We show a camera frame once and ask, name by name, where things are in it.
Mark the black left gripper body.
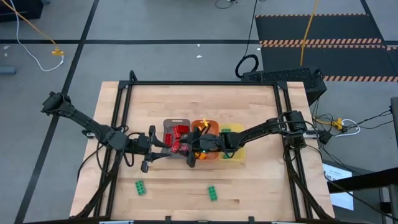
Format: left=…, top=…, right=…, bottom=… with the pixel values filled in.
left=126, top=133, right=152, bottom=156

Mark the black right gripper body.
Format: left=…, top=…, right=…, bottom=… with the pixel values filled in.
left=193, top=133, right=226, bottom=154

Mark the grey translucent plastic bin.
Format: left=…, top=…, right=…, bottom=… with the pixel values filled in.
left=162, top=118, right=192, bottom=161

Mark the orange plastic bin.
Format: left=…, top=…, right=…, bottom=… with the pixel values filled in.
left=190, top=119, right=221, bottom=161

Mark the green eight-stud block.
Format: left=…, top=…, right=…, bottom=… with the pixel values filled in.
left=134, top=179, right=147, bottom=197
left=207, top=185, right=220, bottom=202

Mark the yellow translucent plastic bin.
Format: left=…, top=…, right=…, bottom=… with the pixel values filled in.
left=218, top=123, right=247, bottom=162

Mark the black power brick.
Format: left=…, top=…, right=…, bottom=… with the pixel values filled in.
left=318, top=130, right=332, bottom=145

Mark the yellow power plug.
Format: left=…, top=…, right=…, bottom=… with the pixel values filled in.
left=313, top=117, right=345, bottom=130

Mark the white printed sheet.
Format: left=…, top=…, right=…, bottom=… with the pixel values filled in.
left=323, top=162, right=356, bottom=212

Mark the black hazard-striped floor mat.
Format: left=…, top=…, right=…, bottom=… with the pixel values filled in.
left=254, top=13, right=398, bottom=83

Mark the black metal beam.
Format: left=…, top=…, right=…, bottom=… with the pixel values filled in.
left=326, top=167, right=398, bottom=194

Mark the black equipment case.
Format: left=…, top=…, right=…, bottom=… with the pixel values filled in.
left=0, top=0, right=44, bottom=23

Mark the black aluminium table frame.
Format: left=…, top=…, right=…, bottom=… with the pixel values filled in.
left=70, top=70, right=335, bottom=224

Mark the black cable with loop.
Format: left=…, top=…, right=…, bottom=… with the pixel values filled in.
left=234, top=0, right=260, bottom=80

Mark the white floor cable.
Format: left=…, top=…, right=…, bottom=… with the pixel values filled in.
left=8, top=0, right=65, bottom=73

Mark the yellow cable with plug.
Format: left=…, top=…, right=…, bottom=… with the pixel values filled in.
left=0, top=0, right=65, bottom=57

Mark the yellow hanging cable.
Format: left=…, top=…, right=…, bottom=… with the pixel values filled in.
left=299, top=0, right=322, bottom=67

